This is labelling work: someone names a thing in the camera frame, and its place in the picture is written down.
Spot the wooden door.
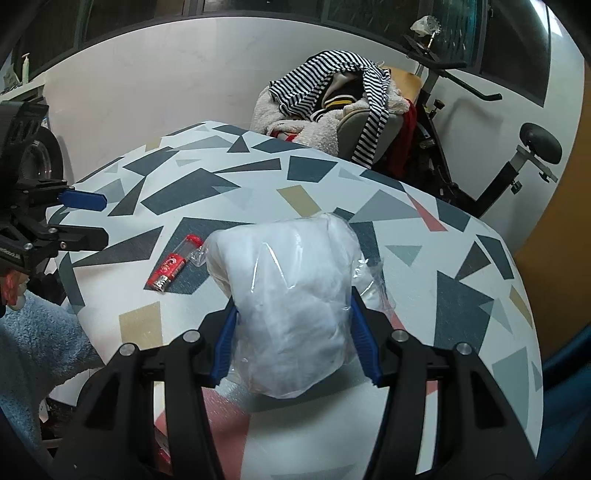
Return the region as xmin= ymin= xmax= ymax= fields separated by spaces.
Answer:
xmin=512 ymin=0 xmax=591 ymax=361

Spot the blue fabric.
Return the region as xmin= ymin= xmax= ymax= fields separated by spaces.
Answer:
xmin=536 ymin=318 xmax=591 ymax=462

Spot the washing machine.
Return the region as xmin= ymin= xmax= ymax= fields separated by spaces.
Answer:
xmin=0 ymin=78 xmax=77 ymax=296

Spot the black jacket yellow striped cuff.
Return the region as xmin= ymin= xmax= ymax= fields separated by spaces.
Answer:
xmin=318 ymin=71 xmax=370 ymax=123

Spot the red lighter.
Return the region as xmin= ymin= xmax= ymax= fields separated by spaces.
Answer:
xmin=147 ymin=234 xmax=203 ymax=292

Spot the black exercise bike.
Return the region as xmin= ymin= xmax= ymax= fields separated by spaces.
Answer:
xmin=401 ymin=32 xmax=564 ymax=220

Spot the person's left hand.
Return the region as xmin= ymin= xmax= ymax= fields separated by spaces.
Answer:
xmin=2 ymin=270 xmax=31 ymax=312

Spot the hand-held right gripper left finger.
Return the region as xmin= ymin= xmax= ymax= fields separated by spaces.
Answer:
xmin=51 ymin=307 xmax=241 ymax=480

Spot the white bag on bike handlebar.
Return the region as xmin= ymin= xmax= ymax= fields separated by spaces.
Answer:
xmin=411 ymin=15 xmax=439 ymax=37

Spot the person's left forearm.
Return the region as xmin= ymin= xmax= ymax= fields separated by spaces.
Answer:
xmin=0 ymin=291 xmax=107 ymax=416

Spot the tan board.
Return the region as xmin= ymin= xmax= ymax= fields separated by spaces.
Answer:
xmin=385 ymin=67 xmax=423 ymax=104

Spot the black white striped shirt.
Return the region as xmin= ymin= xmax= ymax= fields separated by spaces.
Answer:
xmin=269 ymin=50 xmax=393 ymax=167

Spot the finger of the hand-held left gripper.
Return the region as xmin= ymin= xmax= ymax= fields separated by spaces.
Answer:
xmin=14 ymin=178 xmax=108 ymax=213
xmin=0 ymin=224 xmax=109 ymax=252

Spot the dark framed window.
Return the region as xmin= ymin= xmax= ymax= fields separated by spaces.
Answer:
xmin=0 ymin=0 xmax=564 ymax=109

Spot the white plastic bag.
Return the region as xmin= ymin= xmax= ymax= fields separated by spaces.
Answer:
xmin=203 ymin=212 xmax=398 ymax=400

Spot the geometric patterned tablecloth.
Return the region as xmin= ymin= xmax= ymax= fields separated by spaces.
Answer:
xmin=46 ymin=120 xmax=544 ymax=480

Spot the grey chair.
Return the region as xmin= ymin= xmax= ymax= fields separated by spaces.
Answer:
xmin=339 ymin=111 xmax=402 ymax=162

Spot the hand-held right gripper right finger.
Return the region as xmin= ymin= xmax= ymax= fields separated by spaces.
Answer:
xmin=348 ymin=288 xmax=541 ymax=480

